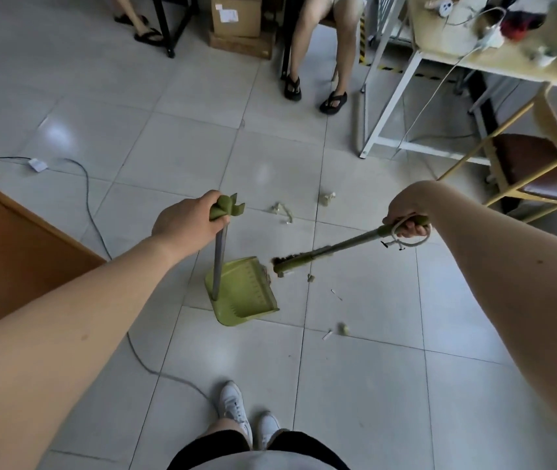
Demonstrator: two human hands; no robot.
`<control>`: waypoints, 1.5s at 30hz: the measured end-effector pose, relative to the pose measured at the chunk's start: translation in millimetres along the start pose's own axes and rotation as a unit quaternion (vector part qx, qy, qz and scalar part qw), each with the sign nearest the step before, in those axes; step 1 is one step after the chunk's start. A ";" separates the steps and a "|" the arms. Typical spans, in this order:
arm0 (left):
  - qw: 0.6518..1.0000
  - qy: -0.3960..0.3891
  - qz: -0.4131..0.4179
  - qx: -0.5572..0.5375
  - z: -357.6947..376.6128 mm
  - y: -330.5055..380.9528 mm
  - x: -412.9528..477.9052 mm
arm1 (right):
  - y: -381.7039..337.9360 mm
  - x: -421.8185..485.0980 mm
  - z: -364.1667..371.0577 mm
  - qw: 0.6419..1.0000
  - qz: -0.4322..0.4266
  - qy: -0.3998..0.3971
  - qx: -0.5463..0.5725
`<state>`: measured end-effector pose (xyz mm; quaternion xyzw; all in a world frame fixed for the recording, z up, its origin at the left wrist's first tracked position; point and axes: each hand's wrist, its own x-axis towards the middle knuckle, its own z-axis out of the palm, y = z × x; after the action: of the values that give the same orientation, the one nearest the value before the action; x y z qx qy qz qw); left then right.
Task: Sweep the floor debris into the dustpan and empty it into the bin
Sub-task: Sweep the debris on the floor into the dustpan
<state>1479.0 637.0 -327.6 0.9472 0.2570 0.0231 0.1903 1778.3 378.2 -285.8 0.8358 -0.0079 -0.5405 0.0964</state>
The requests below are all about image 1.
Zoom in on person's right hand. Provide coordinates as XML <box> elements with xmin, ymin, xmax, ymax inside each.
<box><xmin>387</xmin><ymin>181</ymin><xmax>444</xmax><ymax>239</ymax></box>

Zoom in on person's left hand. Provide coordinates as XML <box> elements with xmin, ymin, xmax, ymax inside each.
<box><xmin>151</xmin><ymin>190</ymin><xmax>233</xmax><ymax>255</ymax></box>

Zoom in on green dustpan with grey pole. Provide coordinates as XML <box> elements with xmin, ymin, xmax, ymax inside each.
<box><xmin>204</xmin><ymin>192</ymin><xmax>280</xmax><ymax>327</ymax></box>

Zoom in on green hand broom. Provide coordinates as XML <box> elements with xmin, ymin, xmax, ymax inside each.
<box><xmin>272</xmin><ymin>215</ymin><xmax>431</xmax><ymax>280</ymax></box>

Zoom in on person's left forearm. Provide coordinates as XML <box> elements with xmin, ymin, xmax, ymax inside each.
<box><xmin>0</xmin><ymin>237</ymin><xmax>194</xmax><ymax>470</ymax></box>

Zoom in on person's right forearm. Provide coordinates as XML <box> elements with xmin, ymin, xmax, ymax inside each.
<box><xmin>428</xmin><ymin>181</ymin><xmax>557</xmax><ymax>459</ymax></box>

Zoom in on grey rolled tube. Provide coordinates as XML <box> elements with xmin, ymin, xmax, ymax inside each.
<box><xmin>353</xmin><ymin>90</ymin><xmax>365</xmax><ymax>157</ymax></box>

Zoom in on wooden chair with brown seat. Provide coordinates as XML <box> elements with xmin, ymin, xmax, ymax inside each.
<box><xmin>437</xmin><ymin>82</ymin><xmax>557</xmax><ymax>224</ymax></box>

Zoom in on dark brown cardboard box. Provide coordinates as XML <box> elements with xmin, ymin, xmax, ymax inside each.
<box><xmin>208</xmin><ymin>31</ymin><xmax>276</xmax><ymax>60</ymax></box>

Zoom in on person's white left shoe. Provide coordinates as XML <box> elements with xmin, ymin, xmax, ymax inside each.
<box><xmin>218</xmin><ymin>381</ymin><xmax>254</xmax><ymax>448</ymax></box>

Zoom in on person's white shoe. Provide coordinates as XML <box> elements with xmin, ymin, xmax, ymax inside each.
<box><xmin>257</xmin><ymin>411</ymin><xmax>285</xmax><ymax>451</ymax></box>
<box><xmin>218</xmin><ymin>381</ymin><xmax>254</xmax><ymax>448</ymax></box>

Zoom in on black chair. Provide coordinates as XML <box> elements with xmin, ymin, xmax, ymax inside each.
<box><xmin>280</xmin><ymin>0</ymin><xmax>338</xmax><ymax>81</ymax></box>

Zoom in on wooden cabinet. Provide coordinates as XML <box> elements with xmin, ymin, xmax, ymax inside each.
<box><xmin>0</xmin><ymin>163</ymin><xmax>108</xmax><ymax>341</ymax></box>

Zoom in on person's left leg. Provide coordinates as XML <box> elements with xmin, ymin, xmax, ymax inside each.
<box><xmin>202</xmin><ymin>418</ymin><xmax>251</xmax><ymax>440</ymax></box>

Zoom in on black table leg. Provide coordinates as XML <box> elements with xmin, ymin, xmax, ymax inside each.
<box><xmin>153</xmin><ymin>0</ymin><xmax>197</xmax><ymax>58</ymax></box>

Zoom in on light cardboard box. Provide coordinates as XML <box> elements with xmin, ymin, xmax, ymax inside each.
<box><xmin>209</xmin><ymin>0</ymin><xmax>263</xmax><ymax>39</ymax></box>

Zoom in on person's white right shoe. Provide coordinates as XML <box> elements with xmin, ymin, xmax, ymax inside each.
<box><xmin>257</xmin><ymin>411</ymin><xmax>285</xmax><ymax>451</ymax></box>

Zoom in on small white cup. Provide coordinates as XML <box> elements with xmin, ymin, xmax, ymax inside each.
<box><xmin>533</xmin><ymin>46</ymin><xmax>557</xmax><ymax>68</ymax></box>

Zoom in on small white round device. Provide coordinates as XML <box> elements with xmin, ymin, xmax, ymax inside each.
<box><xmin>424</xmin><ymin>0</ymin><xmax>456</xmax><ymax>18</ymax></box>

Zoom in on person's black shorts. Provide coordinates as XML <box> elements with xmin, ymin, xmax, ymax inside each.
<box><xmin>167</xmin><ymin>429</ymin><xmax>339</xmax><ymax>470</ymax></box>

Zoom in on red and black object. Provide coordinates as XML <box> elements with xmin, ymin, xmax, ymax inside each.
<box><xmin>500</xmin><ymin>0</ymin><xmax>545</xmax><ymax>42</ymax></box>

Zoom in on person's grey shirt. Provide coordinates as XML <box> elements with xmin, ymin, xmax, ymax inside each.
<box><xmin>224</xmin><ymin>449</ymin><xmax>305</xmax><ymax>470</ymax></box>

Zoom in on black floor cable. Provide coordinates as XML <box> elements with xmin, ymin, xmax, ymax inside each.
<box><xmin>0</xmin><ymin>156</ymin><xmax>221</xmax><ymax>413</ymax></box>

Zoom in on white power cable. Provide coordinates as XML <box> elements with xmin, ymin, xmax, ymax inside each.
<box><xmin>390</xmin><ymin>7</ymin><xmax>508</xmax><ymax>162</ymax></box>

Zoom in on white frame table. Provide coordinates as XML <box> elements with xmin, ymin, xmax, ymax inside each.
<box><xmin>359</xmin><ymin>0</ymin><xmax>557</xmax><ymax>167</ymax></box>

